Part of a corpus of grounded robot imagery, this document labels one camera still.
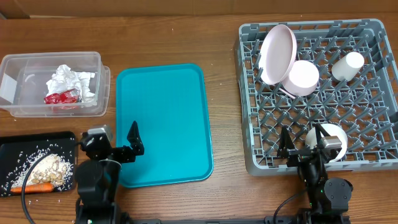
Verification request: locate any wooden chopstick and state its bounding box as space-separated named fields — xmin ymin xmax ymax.
xmin=279 ymin=88 xmax=296 ymax=100

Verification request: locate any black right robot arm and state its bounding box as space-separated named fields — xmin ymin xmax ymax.
xmin=272 ymin=124 xmax=353 ymax=223

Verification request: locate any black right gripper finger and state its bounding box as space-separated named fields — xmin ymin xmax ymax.
xmin=314 ymin=123 xmax=329 ymax=140
xmin=277 ymin=126 xmax=294 ymax=157

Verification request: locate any black food waste tray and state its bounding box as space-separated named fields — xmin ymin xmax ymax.
xmin=1 ymin=131 xmax=78 ymax=197

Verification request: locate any white round bowl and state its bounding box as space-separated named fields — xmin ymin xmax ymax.
xmin=305 ymin=123 xmax=348 ymax=162

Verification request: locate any clear plastic waste bin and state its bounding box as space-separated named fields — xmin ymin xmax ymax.
xmin=1 ymin=52 xmax=111 ymax=118

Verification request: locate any teal plastic serving tray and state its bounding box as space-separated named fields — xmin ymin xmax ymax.
xmin=115 ymin=63 xmax=214 ymax=188

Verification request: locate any red snack wrapper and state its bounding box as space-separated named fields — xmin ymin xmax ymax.
xmin=44 ymin=88 xmax=81 ymax=104

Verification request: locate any pink round bowl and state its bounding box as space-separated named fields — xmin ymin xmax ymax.
xmin=282 ymin=60 xmax=320 ymax=96

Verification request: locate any white paper cup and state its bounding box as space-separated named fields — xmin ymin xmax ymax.
xmin=331 ymin=52 xmax=364 ymax=81

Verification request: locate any rice and peanuts pile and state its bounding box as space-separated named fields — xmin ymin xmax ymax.
xmin=1 ymin=148 xmax=74 ymax=191

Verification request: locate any orange carrot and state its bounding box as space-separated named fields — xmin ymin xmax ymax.
xmin=11 ymin=183 xmax=54 ymax=194

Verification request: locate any white paper tissue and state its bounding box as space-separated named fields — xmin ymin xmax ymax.
xmin=46 ymin=65 xmax=82 ymax=95

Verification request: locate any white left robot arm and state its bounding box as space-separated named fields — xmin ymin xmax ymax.
xmin=75 ymin=121 xmax=144 ymax=224

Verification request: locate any grey plastic dish rack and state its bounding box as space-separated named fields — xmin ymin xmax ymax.
xmin=235 ymin=19 xmax=397 ymax=176

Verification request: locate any large pink plate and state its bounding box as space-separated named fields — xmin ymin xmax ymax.
xmin=258 ymin=24 xmax=297 ymax=85

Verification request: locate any white napkin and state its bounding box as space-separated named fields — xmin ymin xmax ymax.
xmin=75 ymin=72 xmax=95 ymax=103

